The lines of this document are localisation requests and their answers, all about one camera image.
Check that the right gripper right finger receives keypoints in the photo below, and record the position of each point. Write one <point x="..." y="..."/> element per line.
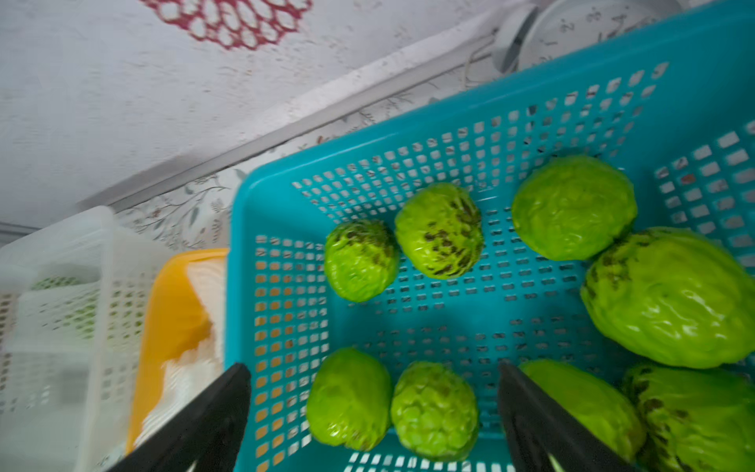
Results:
<point x="557" y="417"/>

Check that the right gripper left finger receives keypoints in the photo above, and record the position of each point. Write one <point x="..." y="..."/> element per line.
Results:
<point x="206" y="435"/>

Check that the green custard apple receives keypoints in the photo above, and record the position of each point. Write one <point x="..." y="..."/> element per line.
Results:
<point x="440" y="231"/>
<point x="435" y="413"/>
<point x="361" y="259"/>
<point x="672" y="296"/>
<point x="77" y="312"/>
<point x="697" y="420"/>
<point x="349" y="403"/>
<point x="573" y="208"/>

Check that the pile of white foam nets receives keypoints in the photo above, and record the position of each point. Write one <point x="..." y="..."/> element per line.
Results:
<point x="189" y="366"/>

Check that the yellow plastic tray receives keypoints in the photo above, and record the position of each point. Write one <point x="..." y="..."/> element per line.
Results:
<point x="171" y="330"/>

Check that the white plastic basket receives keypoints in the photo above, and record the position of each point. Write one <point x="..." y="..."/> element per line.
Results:
<point x="66" y="402"/>

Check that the floral table mat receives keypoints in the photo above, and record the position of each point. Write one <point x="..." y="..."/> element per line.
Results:
<point x="196" y="216"/>

